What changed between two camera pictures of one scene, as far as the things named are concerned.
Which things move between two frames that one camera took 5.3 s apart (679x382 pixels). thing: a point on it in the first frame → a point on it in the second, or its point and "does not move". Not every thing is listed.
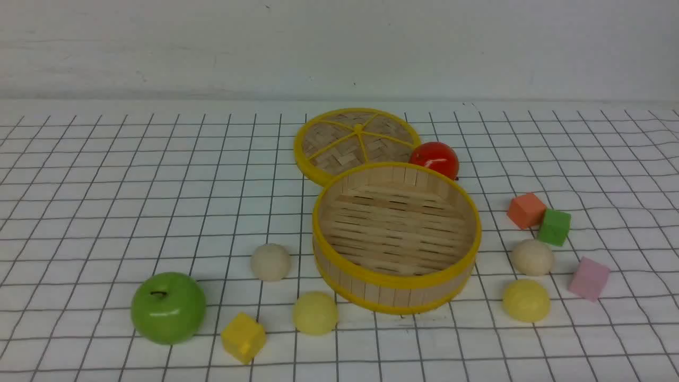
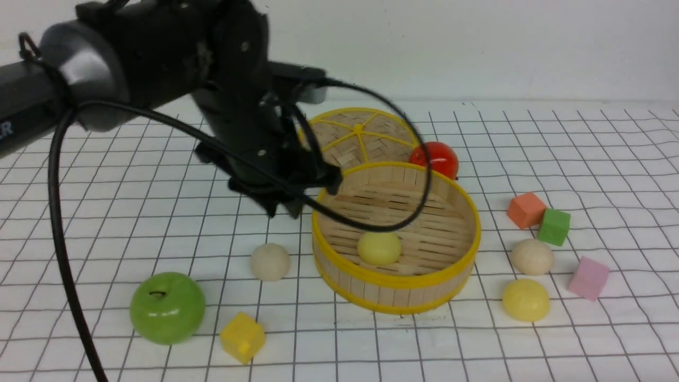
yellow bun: x=315 y=312 → x=380 y=248
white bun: x=532 y=257 does not move
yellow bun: x=526 y=301 does not move
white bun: x=270 y=262 does not move
